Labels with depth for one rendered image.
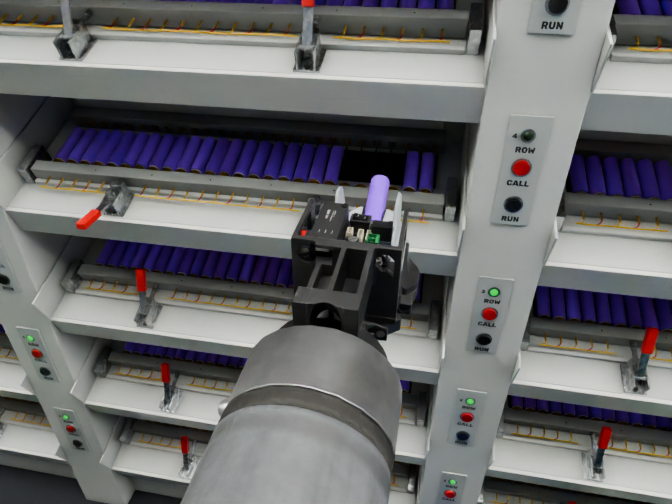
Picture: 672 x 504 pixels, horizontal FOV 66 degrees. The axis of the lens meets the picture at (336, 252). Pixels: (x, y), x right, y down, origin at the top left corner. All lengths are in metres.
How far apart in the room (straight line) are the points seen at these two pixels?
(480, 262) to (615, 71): 0.24
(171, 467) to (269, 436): 0.93
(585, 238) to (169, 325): 0.59
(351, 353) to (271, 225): 0.41
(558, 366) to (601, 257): 0.19
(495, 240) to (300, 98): 0.27
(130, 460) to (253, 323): 0.49
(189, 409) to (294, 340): 0.72
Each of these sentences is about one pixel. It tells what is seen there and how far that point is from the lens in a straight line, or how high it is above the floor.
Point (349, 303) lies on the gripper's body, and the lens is 0.27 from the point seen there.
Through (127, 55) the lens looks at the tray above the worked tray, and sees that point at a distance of 0.65.
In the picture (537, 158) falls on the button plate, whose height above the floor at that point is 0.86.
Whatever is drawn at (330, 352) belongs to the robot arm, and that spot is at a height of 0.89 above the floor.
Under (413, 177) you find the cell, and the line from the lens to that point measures 0.67.
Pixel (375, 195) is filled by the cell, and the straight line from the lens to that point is 0.48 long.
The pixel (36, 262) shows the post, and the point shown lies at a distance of 0.89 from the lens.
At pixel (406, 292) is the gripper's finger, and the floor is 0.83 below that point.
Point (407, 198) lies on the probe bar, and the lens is 0.64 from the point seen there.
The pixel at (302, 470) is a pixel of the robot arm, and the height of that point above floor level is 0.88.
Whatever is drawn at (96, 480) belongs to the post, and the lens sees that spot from 1.26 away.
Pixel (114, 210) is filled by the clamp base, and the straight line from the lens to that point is 0.74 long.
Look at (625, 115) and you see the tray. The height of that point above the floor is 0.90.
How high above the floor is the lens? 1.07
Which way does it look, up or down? 34 degrees down
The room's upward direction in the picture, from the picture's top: straight up
